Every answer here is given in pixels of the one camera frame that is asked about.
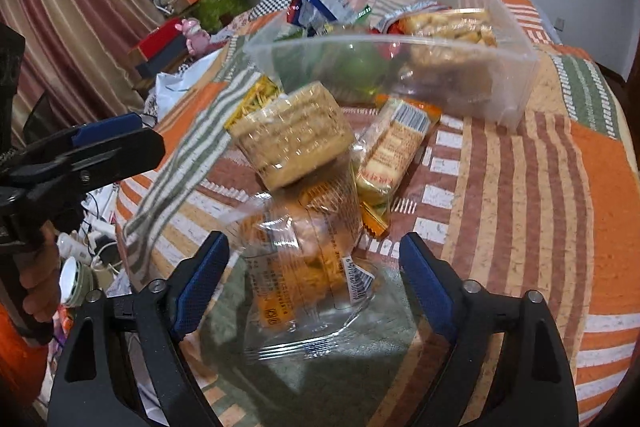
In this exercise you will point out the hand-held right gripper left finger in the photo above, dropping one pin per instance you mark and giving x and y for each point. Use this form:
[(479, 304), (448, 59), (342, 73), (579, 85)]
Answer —
[(200, 287)]

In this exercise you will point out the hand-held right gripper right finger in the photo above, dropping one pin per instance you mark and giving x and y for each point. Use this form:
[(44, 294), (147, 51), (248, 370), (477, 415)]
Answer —
[(427, 287)]

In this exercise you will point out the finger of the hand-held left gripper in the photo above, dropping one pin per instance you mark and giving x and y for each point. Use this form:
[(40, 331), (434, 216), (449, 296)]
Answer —
[(105, 128), (130, 154)]

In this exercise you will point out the clear bag of orange snacks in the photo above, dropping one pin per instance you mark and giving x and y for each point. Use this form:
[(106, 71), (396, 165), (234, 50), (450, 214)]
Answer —
[(300, 267)]

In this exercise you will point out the square cracker packet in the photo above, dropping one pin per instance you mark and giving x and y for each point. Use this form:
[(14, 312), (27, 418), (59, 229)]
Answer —
[(292, 137)]

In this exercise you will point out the clear plastic container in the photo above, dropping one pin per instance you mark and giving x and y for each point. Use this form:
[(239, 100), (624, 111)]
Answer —
[(475, 102)]

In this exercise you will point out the bright green snack packet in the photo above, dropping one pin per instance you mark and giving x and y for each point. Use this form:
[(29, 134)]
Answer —
[(357, 62)]

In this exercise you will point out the round cracker packet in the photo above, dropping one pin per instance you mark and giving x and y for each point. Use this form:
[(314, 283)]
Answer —
[(450, 27)]

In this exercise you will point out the green white snack packet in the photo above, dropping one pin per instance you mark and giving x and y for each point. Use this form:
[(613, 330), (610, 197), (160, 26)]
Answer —
[(364, 13)]

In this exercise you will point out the person's left forearm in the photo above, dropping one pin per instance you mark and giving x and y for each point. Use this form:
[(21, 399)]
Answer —
[(20, 367)]

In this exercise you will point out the person's left hand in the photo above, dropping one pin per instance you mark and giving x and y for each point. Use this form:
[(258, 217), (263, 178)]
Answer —
[(42, 277)]

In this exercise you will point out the white power strip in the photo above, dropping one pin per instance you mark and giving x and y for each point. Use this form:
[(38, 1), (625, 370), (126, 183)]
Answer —
[(102, 228)]

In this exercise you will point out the white cloth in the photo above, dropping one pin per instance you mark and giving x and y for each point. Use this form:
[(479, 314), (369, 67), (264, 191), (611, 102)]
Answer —
[(175, 87)]

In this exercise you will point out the dark grey box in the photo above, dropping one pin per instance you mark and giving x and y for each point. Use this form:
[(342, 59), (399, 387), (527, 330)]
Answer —
[(162, 62)]

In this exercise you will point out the red box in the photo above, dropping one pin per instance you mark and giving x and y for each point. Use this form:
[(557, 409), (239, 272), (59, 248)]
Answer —
[(157, 38)]

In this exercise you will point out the white bottle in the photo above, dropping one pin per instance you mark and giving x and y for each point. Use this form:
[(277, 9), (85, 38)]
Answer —
[(75, 248)]

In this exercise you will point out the striped pink curtain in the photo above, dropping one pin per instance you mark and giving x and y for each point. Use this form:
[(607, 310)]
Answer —
[(75, 7)]

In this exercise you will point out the white cup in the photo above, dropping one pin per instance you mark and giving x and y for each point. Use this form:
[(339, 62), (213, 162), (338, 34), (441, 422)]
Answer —
[(75, 282)]

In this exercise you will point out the orange striped patchwork quilt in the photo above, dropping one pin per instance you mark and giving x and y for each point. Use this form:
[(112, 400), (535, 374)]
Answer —
[(525, 207)]

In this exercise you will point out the pink plush toy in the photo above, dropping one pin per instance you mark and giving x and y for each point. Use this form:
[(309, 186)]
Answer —
[(196, 38)]

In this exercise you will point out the yellow striped snack packet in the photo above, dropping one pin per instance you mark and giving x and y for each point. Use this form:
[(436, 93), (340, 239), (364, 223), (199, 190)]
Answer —
[(252, 99)]

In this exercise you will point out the long cream biscuit packet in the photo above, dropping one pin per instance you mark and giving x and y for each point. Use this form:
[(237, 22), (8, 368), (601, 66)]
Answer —
[(395, 147)]

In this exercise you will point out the green floral box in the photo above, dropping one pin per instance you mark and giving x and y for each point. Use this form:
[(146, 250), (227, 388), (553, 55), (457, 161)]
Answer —
[(217, 9)]

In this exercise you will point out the checkered floral blanket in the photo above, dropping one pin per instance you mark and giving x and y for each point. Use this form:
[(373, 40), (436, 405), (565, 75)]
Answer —
[(265, 9)]

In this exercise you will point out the white wall socket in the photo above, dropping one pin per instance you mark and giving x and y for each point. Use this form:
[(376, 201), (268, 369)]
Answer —
[(560, 24)]

